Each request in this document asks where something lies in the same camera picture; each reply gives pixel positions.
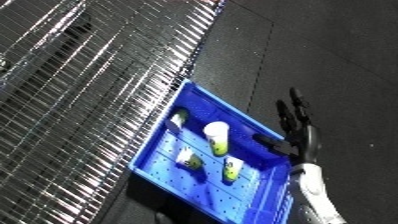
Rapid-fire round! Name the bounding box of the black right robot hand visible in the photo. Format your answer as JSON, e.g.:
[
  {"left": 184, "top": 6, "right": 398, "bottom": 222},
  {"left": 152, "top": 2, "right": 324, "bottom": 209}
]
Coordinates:
[{"left": 252, "top": 87, "right": 326, "bottom": 167}]

